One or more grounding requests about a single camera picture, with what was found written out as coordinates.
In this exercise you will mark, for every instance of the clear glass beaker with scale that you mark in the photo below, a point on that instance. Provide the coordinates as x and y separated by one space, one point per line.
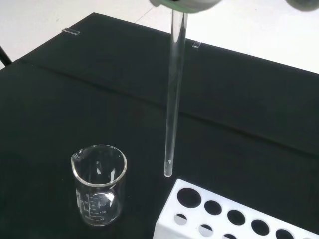
99 189

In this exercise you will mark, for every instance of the white test tube rack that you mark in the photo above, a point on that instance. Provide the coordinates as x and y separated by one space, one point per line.
224 224

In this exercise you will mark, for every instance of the clear plastic cloth clip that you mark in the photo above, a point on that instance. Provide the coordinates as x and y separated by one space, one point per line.
70 31
196 44

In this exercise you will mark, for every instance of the black bench cloth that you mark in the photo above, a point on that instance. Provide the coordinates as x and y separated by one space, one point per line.
74 99

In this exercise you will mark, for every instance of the black tripod leg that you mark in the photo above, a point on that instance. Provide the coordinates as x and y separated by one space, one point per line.
5 57

